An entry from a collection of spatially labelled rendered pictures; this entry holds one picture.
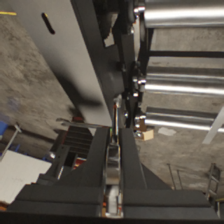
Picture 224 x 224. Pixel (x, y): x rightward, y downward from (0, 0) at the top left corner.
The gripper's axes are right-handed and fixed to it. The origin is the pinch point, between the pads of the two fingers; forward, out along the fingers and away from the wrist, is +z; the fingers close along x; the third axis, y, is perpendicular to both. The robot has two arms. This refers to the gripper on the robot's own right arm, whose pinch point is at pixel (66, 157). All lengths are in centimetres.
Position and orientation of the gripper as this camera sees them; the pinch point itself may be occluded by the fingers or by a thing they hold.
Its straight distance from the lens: 45.1
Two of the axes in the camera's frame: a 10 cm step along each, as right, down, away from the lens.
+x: 1.7, 5.5, 8.2
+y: -9.6, -1.0, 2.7
